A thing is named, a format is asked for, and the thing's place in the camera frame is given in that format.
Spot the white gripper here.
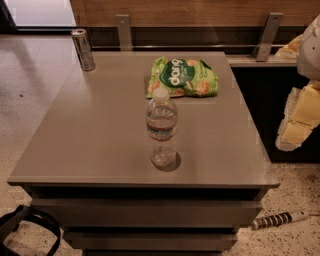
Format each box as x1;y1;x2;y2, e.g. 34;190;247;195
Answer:
275;14;320;151

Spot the clear plastic water bottle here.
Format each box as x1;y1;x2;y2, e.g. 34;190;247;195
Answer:
146;87;178;170

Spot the silver redbull can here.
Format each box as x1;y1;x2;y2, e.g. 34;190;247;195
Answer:
71;28;96;71

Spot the green dang chips bag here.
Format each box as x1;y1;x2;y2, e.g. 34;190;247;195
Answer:
146;57;218;99

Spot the white power strip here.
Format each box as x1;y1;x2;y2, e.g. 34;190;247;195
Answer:
251;210;309;230

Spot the grey drawer cabinet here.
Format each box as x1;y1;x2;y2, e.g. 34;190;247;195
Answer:
8;52;279;256

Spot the right metal wall bracket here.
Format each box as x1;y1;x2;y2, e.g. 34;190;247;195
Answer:
253;12;283;62

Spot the metal wall bracket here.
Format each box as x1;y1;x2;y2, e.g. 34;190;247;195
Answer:
116;14;133;51
253;12;283;62

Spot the left metal wall bracket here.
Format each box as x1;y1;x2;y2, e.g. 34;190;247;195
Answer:
116;14;133;51

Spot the black bag strap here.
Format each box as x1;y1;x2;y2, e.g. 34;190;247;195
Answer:
0;204;62;256

